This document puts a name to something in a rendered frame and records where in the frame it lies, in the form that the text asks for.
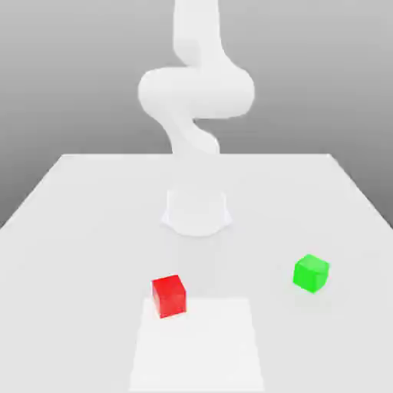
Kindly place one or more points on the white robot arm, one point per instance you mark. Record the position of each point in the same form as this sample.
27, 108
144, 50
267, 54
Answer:
196, 92

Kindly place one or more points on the small red cube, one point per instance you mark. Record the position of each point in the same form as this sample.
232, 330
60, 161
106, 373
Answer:
169, 297

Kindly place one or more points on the small green cube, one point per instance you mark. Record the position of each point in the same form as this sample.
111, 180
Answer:
310, 274

